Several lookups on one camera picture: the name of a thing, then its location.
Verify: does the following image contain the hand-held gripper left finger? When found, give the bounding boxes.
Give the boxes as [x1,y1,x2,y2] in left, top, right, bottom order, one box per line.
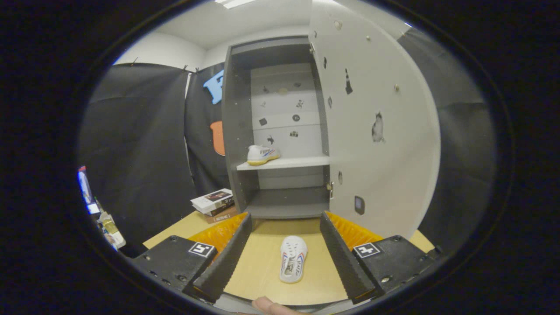
[131,212,253,304]

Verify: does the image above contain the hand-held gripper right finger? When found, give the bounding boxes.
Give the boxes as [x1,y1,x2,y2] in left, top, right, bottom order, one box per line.
[319,211,442,305]

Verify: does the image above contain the white perforated shoe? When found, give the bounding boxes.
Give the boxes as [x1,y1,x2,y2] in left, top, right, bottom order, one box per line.
[280,235,308,284]

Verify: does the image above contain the white shoe with yellow sole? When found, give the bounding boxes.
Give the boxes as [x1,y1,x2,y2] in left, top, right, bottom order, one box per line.
[247,145,280,166]

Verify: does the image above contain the grey shoe cabinet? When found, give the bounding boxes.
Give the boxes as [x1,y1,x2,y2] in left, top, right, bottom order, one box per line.
[221,36,333,220]

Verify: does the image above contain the brown cover book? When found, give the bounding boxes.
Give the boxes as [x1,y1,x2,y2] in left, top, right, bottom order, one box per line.
[205,205,239,224]

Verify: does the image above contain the small clear bottle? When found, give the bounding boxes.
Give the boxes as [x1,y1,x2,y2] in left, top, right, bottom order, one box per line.
[98,211,119,235]

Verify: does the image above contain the black backdrop cloth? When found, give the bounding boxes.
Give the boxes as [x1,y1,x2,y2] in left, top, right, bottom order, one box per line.
[79,28,497,259]

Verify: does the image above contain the computer screen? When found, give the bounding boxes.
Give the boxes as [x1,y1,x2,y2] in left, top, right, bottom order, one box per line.
[78,165,101,216]

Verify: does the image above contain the long ceiling light panel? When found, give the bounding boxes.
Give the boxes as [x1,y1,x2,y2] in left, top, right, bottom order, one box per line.
[214,0,256,9]

